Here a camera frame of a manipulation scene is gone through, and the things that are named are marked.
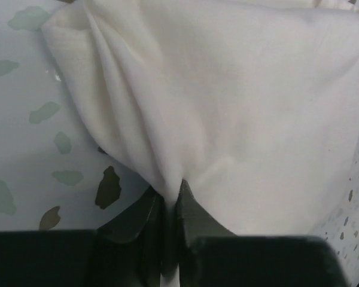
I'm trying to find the white t shirt red print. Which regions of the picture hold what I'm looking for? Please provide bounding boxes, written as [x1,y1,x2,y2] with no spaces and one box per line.
[41,0,359,287]

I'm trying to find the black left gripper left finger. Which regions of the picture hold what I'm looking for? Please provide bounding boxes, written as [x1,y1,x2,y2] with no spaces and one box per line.
[95,187,163,286]

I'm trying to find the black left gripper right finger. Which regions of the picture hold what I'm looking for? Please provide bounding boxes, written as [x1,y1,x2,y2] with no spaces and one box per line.
[176,180,235,286]

